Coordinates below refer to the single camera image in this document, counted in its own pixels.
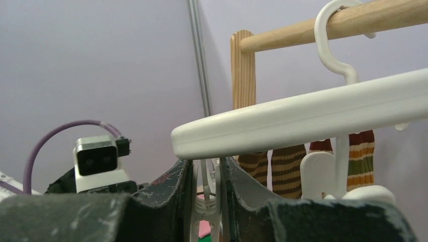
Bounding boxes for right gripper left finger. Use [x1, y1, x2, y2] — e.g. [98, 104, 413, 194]
[1, 160, 191, 241]

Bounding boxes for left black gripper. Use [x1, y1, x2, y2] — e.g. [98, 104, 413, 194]
[45, 168, 148, 194]

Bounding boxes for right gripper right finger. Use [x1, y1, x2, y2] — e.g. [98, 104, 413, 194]
[226, 157, 416, 241]

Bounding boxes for white clip hanger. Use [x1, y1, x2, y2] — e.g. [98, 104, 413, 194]
[171, 0, 428, 242]

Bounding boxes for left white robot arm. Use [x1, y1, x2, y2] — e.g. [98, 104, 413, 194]
[1, 168, 76, 201]

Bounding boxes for wooden hanger stand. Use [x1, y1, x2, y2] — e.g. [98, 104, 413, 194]
[230, 0, 427, 109]

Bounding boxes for pink towel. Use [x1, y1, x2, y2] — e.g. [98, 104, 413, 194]
[198, 194, 211, 239]

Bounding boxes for green cloth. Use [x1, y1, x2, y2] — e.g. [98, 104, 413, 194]
[198, 235, 211, 242]

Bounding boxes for multicolour striped sock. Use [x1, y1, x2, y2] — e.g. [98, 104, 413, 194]
[309, 130, 376, 192]

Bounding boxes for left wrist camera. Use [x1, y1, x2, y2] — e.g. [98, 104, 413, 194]
[73, 135, 130, 193]

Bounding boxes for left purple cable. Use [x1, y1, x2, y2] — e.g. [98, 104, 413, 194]
[0, 119, 123, 196]

